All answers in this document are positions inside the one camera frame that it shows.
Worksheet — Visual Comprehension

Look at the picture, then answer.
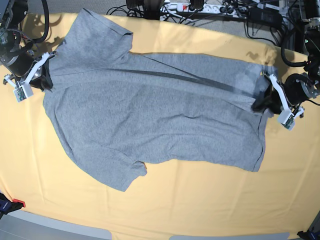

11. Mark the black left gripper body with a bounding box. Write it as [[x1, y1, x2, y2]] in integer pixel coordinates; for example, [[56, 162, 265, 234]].
[[283, 73, 320, 108]]

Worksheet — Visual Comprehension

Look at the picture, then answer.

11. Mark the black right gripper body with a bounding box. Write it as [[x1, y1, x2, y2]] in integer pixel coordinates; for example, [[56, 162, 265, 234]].
[[0, 49, 42, 85]]

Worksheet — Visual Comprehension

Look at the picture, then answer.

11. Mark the grey t-shirt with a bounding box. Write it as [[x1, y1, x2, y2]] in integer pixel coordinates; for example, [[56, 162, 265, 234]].
[[43, 9, 276, 192]]

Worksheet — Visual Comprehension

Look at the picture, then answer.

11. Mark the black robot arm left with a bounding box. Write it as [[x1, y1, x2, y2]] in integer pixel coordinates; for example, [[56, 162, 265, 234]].
[[252, 0, 320, 115]]

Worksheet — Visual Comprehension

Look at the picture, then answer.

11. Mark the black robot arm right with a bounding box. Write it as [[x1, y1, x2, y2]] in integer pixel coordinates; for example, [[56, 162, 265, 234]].
[[0, 0, 56, 91]]

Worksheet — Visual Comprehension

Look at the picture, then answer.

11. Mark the black power adapter box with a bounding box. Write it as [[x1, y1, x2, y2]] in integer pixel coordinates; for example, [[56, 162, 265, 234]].
[[247, 7, 283, 29]]

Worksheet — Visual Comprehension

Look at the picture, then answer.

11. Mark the yellow tablecloth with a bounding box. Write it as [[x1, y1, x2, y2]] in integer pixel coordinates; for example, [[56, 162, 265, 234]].
[[0, 13, 320, 240]]

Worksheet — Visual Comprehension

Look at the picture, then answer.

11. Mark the white power strip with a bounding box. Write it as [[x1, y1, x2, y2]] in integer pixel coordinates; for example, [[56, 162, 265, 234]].
[[160, 1, 249, 19]]

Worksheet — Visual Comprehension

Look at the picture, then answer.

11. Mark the red and black clamp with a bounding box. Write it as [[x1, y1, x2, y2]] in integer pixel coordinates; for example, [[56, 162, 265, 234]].
[[0, 193, 26, 219]]

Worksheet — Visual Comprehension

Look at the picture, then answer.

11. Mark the black clamp right corner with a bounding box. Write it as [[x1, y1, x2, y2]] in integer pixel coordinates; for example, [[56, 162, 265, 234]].
[[297, 225, 320, 240]]

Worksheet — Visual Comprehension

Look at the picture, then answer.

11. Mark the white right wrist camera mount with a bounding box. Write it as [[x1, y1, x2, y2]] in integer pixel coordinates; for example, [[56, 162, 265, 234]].
[[3, 51, 56, 103]]

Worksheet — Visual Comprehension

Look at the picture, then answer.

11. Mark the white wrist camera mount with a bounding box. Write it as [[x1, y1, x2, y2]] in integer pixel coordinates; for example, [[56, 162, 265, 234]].
[[261, 71, 305, 131], [3, 51, 56, 103]]

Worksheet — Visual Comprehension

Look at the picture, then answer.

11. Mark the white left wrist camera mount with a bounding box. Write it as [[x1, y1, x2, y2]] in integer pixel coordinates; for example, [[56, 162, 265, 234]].
[[261, 71, 305, 131]]

